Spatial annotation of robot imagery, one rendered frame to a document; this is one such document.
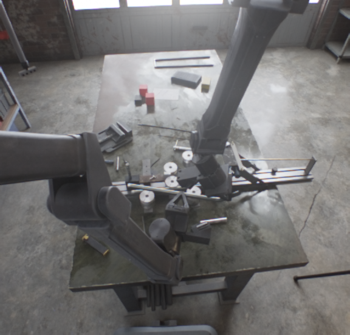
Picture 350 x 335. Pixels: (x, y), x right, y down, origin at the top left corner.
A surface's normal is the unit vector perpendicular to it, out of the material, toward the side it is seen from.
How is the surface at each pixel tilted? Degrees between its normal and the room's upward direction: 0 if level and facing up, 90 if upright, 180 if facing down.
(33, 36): 90
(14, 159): 75
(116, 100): 0
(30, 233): 0
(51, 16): 90
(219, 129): 101
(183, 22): 90
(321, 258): 0
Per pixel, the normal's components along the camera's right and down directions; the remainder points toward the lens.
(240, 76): 0.07, 0.86
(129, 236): 0.94, -0.04
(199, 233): 0.00, -0.66
